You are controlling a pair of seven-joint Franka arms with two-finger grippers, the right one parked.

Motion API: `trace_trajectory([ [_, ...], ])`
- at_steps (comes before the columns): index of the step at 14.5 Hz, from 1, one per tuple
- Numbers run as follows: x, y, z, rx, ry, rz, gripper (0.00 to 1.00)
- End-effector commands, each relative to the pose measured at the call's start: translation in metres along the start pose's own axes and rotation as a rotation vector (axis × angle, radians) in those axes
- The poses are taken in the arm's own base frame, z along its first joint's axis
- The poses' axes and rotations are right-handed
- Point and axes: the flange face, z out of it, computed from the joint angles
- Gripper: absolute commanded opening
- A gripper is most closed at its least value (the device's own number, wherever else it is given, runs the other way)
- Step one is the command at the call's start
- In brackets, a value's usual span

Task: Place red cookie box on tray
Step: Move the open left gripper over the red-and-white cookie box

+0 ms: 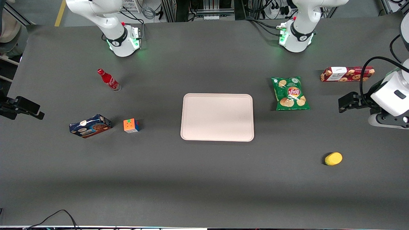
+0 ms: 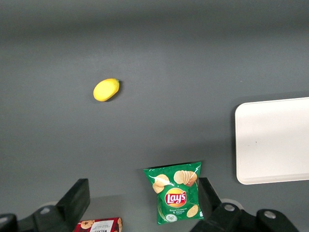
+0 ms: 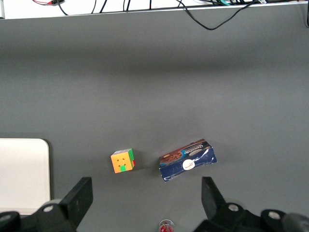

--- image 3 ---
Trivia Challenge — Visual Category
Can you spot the red cola bottle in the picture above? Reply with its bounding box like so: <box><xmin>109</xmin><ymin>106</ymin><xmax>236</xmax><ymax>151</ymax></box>
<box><xmin>158</xmin><ymin>219</ymin><xmax>175</xmax><ymax>232</ymax></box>

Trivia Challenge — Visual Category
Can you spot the blue chocolate cookie box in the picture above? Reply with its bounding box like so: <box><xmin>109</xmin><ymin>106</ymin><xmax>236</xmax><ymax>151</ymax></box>
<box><xmin>159</xmin><ymin>138</ymin><xmax>217</xmax><ymax>183</ymax></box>

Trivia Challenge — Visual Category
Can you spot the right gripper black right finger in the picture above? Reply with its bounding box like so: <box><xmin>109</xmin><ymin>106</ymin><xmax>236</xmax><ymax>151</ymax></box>
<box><xmin>194</xmin><ymin>176</ymin><xmax>252</xmax><ymax>232</ymax></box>

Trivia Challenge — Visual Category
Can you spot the white rectangular plastic tray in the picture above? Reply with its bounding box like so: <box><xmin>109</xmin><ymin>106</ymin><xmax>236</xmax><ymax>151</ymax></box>
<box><xmin>0</xmin><ymin>138</ymin><xmax>51</xmax><ymax>216</ymax></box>

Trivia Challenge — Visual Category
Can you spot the long black looping cable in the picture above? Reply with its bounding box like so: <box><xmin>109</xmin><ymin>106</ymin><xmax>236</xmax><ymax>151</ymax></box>
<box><xmin>176</xmin><ymin>0</ymin><xmax>261</xmax><ymax>31</ymax></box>

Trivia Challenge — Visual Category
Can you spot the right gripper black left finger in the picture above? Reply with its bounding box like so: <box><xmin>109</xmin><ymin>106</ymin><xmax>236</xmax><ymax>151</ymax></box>
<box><xmin>36</xmin><ymin>177</ymin><xmax>94</xmax><ymax>232</ymax></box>

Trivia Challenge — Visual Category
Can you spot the orange-faced Rubik's cube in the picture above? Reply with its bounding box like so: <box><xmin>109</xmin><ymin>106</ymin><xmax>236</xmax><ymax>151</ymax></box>
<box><xmin>110</xmin><ymin>148</ymin><xmax>136</xmax><ymax>174</ymax></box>

